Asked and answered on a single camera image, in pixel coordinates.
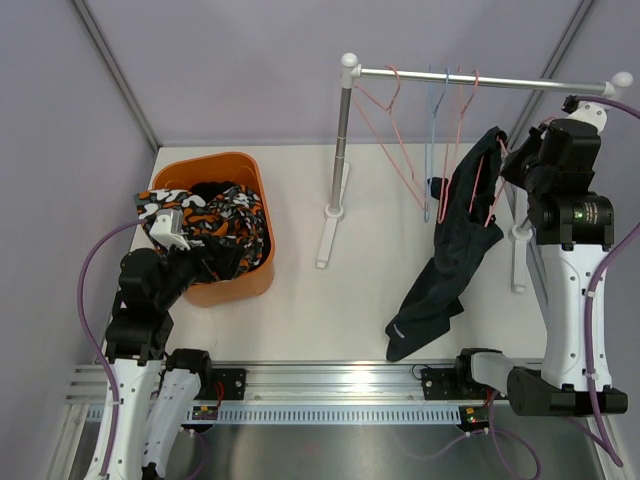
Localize dark navy shorts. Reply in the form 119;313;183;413
384;125;510;363

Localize orange plastic laundry basket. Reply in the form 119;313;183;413
151;151;275;308

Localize pink wire hanger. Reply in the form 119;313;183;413
352;64;429;214

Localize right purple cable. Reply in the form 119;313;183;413
492;97;640;476

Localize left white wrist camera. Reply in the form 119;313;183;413
149;209;191;251

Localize orange grey camouflage shorts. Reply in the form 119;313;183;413
134;184;268;284

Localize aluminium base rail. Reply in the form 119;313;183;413
64;362;609;406

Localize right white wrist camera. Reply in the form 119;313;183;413
562;95;608;134

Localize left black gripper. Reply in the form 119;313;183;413
155;232;245;309

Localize silver clothes rack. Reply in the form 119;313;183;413
315;53;634;294

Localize white slotted cable duct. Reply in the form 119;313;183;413
87;404;464;426

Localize black shorts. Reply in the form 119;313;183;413
189;181;236;202

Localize blue wire hanger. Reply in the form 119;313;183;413
424;68;450;223

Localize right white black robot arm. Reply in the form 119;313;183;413
452;118;628;417

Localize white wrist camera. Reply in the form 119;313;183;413
149;209;191;251
562;95;608;134

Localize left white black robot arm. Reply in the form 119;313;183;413
85;248;247;479

